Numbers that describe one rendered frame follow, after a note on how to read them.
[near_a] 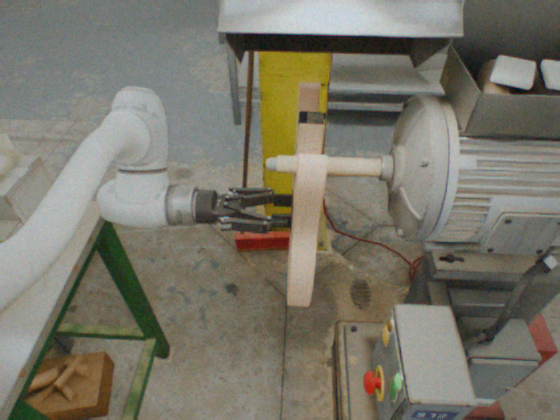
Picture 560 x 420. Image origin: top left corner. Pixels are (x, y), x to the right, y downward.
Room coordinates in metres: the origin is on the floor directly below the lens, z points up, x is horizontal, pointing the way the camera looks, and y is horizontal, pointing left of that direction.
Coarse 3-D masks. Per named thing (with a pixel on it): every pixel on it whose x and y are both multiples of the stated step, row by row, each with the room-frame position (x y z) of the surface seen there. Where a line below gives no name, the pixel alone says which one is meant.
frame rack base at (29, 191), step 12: (0, 156) 0.76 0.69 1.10; (24, 156) 0.76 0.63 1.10; (36, 156) 0.76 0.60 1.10; (36, 168) 0.73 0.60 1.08; (12, 180) 0.67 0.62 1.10; (24, 180) 0.68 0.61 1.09; (36, 180) 0.71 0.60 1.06; (48, 180) 0.75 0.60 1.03; (0, 192) 0.63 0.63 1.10; (12, 192) 0.64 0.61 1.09; (24, 192) 0.67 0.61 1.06; (36, 192) 0.69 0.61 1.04; (0, 204) 0.62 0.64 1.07; (12, 204) 0.62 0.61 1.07; (24, 204) 0.65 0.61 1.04; (36, 204) 0.68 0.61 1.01; (0, 216) 0.62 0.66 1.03; (12, 216) 0.62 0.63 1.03; (24, 216) 0.63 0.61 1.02
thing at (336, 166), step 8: (280, 160) 0.53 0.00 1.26; (288, 160) 0.53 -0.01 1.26; (296, 160) 0.53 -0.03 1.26; (328, 160) 0.53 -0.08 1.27; (336, 160) 0.53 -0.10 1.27; (344, 160) 0.53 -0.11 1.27; (352, 160) 0.53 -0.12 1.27; (360, 160) 0.53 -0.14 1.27; (368, 160) 0.53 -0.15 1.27; (376, 160) 0.53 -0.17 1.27; (280, 168) 0.52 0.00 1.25; (288, 168) 0.52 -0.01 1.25; (296, 168) 0.52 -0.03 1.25; (328, 168) 0.52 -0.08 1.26; (336, 168) 0.52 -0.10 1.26; (344, 168) 0.52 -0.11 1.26; (352, 168) 0.52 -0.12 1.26; (360, 168) 0.52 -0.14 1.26; (368, 168) 0.52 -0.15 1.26; (376, 168) 0.52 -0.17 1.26; (376, 176) 0.52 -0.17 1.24
